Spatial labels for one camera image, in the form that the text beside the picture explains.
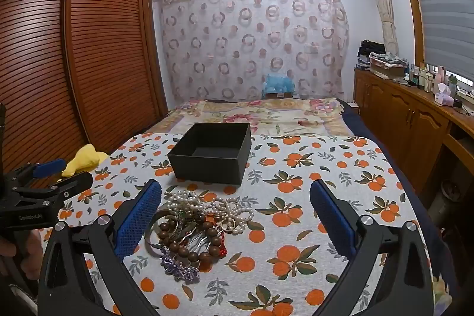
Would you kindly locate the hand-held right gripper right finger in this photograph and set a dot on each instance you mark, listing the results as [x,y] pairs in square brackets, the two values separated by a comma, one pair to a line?
[333,223]

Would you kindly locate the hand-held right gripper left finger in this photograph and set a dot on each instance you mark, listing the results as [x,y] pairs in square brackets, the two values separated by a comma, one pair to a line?
[137,218]

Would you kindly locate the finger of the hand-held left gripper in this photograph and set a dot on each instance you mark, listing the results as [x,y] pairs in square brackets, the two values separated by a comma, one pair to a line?
[50,168]
[76,182]

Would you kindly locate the metal hair comb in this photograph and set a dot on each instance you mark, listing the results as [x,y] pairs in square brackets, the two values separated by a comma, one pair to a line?
[195,239]

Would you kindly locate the purple rhinestone hair clip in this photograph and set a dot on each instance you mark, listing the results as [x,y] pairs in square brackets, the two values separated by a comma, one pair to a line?
[181,269]

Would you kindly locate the black cardboard box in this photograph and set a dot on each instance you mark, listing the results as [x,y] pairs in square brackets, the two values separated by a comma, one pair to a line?
[207,164]

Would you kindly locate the person's left hand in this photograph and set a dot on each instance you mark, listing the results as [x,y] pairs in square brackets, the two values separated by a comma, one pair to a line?
[32,245]

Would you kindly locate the yellow cloth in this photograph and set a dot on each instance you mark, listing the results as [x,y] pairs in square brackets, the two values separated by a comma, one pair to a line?
[87,156]

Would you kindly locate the orange fruit print tablecloth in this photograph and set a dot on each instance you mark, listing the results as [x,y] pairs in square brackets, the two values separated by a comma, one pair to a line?
[296,264]

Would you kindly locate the floral bed blanket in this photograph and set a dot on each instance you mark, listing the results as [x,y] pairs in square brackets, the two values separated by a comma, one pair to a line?
[281,116]

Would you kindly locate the brown slatted wooden wardrobe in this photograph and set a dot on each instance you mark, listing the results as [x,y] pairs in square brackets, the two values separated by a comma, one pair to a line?
[103,60]

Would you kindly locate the long wooden cabinet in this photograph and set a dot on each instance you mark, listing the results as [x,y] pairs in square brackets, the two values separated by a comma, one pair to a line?
[400,116]

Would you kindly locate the small cardboard box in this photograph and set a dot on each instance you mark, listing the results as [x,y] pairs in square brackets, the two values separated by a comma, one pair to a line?
[277,95]

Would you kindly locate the blue plastic bag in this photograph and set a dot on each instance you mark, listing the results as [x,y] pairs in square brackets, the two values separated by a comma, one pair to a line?
[277,84]

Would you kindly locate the group of cosmetic bottles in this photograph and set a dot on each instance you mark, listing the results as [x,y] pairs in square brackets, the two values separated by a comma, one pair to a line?
[420,79]

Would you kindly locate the pile of folded clothes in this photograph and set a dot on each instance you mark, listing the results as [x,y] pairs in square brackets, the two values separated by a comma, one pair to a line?
[385,60]

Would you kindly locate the circle pattern sheer curtain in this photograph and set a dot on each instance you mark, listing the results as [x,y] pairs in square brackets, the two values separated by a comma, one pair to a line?
[240,42]

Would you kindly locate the grey window blind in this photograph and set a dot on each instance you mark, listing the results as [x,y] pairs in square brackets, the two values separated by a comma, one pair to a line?
[444,5]

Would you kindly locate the wooden window frame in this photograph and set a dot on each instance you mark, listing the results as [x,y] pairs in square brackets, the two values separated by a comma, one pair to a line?
[409,5]

